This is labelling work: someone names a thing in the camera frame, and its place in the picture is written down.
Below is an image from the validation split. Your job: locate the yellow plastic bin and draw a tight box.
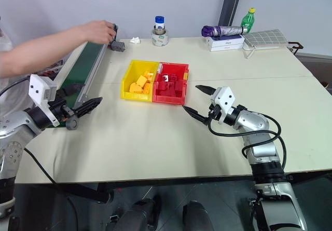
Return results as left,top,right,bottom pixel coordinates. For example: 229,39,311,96
120,59,160,103

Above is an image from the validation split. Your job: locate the black brown chair frame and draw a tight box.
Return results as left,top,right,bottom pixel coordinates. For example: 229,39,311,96
286,42,305,57

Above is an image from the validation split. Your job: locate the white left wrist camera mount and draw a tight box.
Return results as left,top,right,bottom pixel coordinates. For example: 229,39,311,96
27,74,61,128

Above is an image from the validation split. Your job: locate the large yellow wedge block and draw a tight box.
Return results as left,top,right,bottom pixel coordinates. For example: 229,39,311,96
135,75,148,88

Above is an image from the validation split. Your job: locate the black table frame bar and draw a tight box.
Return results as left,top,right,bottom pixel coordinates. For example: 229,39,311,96
54,170,332,205

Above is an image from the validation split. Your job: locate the dark rounded robot leg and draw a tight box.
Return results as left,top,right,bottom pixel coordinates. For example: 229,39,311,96
113,194,162,231
182,200,215,231

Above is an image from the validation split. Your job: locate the small bottle blue cap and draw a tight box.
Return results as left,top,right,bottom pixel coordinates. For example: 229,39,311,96
154,15,167,35

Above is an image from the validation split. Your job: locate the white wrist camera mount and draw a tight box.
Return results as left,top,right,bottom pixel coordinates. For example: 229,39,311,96
27,74,61,128
211,86,237,125

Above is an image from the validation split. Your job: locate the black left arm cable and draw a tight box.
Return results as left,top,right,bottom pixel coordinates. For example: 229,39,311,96
0,76,31,97

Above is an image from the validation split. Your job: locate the white bag strap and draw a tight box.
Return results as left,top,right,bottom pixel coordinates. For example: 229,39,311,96
242,45,257,60

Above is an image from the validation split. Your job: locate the white phone box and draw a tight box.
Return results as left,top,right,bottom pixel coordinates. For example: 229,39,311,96
208,42,245,52
206,34,246,45

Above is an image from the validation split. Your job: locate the person's bare hand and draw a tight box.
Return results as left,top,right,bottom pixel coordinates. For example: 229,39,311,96
82,20,118,45

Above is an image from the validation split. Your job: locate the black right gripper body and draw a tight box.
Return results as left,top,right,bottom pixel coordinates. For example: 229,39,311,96
205,102,224,126

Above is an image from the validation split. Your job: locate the purple grey folded umbrella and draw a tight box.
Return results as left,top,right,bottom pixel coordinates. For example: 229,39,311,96
201,25,248,38

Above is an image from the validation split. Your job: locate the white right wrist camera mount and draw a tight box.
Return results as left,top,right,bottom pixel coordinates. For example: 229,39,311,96
211,86,237,125

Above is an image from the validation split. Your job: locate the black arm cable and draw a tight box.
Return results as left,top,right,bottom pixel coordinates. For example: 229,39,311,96
0,76,31,97
206,106,288,176

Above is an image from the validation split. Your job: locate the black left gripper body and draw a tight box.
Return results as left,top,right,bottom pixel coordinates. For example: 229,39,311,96
48,98,79,125

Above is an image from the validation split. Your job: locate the green bottle yellow cap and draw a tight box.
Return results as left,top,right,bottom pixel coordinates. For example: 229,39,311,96
240,7,257,34

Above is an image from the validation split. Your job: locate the red plastic bin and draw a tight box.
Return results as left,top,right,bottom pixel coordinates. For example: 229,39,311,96
151,62,190,105

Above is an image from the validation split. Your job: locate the yellow rounded block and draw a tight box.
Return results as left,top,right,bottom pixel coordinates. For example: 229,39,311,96
129,82,144,94

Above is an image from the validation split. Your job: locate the grey checked cloth bag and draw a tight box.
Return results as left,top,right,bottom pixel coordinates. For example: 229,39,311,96
242,29,289,51

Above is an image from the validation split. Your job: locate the grey metal motor block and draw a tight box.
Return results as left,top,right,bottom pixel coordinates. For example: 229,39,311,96
109,40,127,52

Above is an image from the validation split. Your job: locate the red white packaging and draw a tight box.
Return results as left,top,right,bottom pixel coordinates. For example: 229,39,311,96
38,58,65,80

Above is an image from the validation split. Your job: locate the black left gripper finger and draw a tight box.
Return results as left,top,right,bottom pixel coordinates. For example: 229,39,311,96
73,97,103,118
56,83,85,99

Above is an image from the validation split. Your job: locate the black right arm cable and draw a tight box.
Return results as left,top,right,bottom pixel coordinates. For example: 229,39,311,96
206,106,288,176

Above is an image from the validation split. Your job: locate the white tape roll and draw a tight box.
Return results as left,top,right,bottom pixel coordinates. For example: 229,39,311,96
150,28,170,47

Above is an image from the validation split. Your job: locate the green conveyor belt aluminium frame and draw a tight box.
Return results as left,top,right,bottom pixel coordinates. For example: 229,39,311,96
38,40,112,131

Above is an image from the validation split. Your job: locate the dark grey vertical post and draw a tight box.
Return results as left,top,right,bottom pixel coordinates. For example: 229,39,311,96
218,0,245,27

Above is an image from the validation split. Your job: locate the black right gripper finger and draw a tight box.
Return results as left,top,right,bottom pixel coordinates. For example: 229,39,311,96
182,105,209,126
195,85,216,96

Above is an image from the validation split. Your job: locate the black cable under table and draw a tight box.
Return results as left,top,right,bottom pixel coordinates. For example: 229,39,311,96
23,148,79,231

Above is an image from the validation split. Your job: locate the tall red block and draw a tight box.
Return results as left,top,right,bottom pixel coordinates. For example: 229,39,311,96
173,80,185,97

